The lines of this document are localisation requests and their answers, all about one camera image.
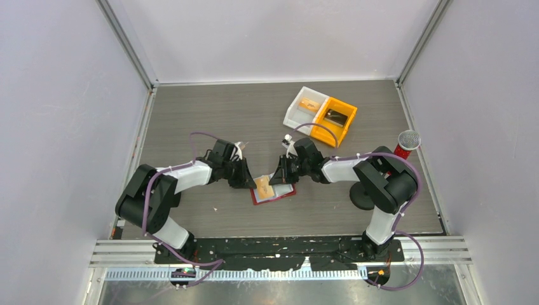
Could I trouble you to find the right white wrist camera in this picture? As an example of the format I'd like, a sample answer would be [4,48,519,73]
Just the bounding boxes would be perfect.
[282,134,297,158]

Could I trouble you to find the red microphone on black stand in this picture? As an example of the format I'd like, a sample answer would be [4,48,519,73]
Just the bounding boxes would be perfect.
[349,130,422,212]

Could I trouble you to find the white plastic bin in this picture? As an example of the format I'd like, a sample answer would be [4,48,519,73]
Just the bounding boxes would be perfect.
[283,86,329,129]

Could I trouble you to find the aluminium front rail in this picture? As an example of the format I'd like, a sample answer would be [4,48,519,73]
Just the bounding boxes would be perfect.
[89,236,472,281]

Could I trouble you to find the orange credit card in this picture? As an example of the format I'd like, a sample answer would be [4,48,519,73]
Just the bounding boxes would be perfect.
[254,175,275,201]

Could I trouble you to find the red card holder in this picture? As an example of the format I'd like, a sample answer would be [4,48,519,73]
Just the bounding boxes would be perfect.
[250,174,296,206]

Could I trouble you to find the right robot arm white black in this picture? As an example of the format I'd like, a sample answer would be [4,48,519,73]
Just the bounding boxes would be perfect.
[268,138,422,261]

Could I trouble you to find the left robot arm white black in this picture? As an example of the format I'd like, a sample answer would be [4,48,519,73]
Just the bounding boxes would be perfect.
[115,139,256,263]

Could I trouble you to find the orange card in white bin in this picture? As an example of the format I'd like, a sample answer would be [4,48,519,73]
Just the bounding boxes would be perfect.
[299,98,321,112]

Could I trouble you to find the black card in orange bin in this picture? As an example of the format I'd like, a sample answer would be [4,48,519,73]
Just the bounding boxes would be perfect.
[324,109,348,128]

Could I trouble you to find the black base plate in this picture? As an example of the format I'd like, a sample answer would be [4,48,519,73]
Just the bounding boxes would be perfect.
[178,236,404,271]

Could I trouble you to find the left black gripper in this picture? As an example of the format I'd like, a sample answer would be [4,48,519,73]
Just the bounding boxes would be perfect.
[222,157,256,189]

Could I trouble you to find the orange plastic bin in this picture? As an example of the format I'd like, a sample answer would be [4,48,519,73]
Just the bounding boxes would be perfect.
[310,97,358,147]

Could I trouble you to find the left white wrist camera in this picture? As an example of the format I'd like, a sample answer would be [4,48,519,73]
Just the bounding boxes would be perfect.
[232,141,248,160]

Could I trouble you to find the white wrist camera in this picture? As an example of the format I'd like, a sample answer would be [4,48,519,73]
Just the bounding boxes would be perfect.
[282,134,297,158]
[232,141,248,160]

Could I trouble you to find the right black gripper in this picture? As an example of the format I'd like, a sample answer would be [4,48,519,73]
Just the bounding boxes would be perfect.
[269,154,310,186]

